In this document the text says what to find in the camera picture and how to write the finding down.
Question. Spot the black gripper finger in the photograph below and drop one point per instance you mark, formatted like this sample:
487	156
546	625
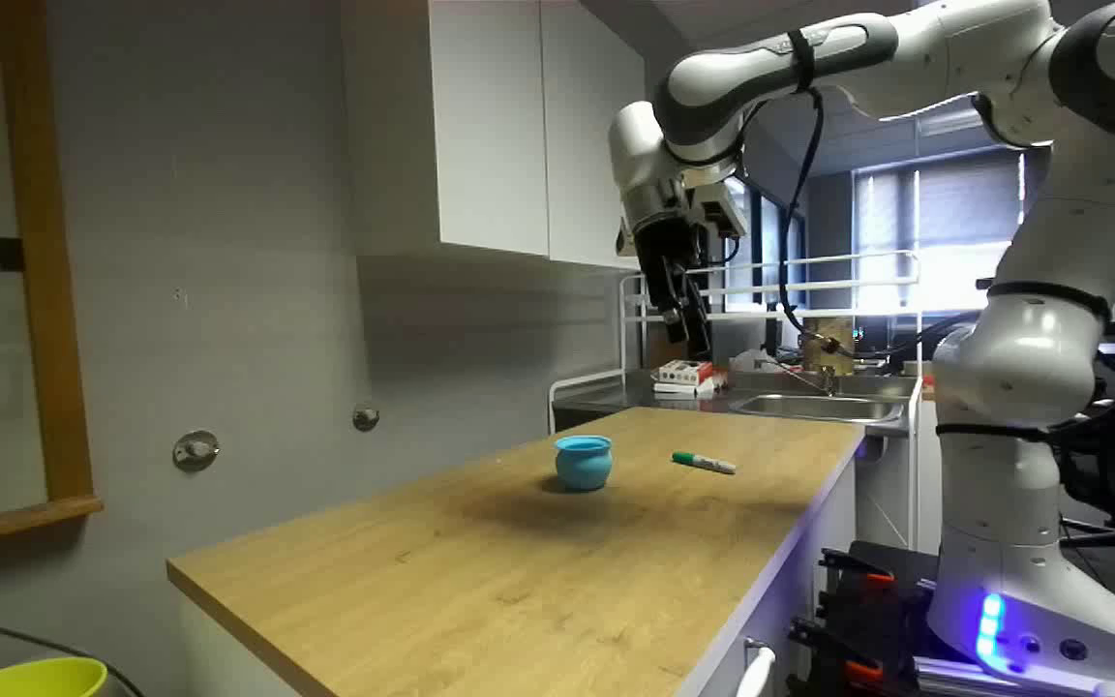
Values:
682	321
701	330

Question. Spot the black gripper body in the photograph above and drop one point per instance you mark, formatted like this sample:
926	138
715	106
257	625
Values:
668	253

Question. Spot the green grey marker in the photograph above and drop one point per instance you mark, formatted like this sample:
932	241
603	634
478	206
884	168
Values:
701	461

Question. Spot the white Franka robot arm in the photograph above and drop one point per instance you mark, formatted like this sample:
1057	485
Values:
1037	350

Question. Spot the blue cup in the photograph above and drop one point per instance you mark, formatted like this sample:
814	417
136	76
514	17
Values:
581	461

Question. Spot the red white packet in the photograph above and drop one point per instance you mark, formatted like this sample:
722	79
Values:
688	377

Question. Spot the white metal railing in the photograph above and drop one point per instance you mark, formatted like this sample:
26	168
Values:
790	292

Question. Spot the brown object on counter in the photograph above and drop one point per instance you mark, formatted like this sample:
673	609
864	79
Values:
829	352

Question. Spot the black orange clamp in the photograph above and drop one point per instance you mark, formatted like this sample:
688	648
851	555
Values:
859	581
842	658

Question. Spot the yellow bowl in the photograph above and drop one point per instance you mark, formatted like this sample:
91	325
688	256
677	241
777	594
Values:
29	679

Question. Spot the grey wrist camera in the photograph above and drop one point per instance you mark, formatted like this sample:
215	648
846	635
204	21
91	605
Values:
724	206

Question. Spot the white wall cabinet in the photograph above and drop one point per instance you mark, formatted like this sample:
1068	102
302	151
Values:
504	128

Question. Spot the small metal wall knob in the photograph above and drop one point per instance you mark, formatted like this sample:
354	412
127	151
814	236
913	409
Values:
367	421

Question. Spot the round metal wall fixture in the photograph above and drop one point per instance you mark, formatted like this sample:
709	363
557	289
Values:
194	450

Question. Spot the wooden window frame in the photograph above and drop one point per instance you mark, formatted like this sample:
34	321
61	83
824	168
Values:
39	283

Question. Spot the black latch on frame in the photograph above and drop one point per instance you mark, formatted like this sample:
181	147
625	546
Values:
10	253

